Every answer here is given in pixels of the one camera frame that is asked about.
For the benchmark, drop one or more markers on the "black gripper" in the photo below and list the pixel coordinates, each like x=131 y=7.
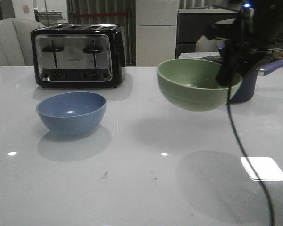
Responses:
x=258 y=26

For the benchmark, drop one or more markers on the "green bowl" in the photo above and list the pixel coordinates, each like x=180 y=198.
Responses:
x=191 y=84

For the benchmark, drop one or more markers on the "blue bowl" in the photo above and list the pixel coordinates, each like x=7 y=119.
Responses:
x=72 y=113

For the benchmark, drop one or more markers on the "clear plastic food container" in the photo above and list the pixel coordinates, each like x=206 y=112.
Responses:
x=209 y=56

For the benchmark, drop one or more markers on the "beige chair on right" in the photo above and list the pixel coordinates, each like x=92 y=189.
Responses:
x=205 y=45

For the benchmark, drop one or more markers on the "beige chair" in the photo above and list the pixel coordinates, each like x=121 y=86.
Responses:
x=205 y=45
x=15 y=41

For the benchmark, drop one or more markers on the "dark blue saucepan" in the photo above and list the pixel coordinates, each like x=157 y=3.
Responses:
x=247 y=87

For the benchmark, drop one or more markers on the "dark kitchen counter cabinet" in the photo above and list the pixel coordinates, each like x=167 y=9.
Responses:
x=191 y=24

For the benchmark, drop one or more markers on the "white refrigerator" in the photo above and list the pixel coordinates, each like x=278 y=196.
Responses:
x=156 y=25

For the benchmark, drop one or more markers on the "black chrome four-slot toaster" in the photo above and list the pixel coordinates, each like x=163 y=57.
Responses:
x=79 y=55

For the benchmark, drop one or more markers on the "beige chair on left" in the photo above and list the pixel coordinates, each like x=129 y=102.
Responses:
x=15 y=41

